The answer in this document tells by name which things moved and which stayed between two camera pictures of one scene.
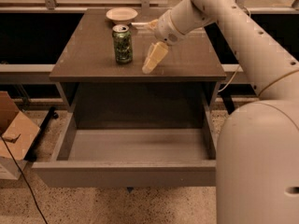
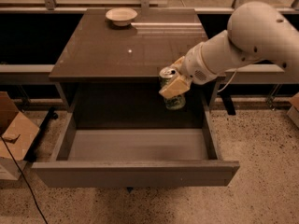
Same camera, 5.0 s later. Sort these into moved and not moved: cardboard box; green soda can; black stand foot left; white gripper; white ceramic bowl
Moved: green soda can; white gripper
Not moved: white ceramic bowl; cardboard box; black stand foot left
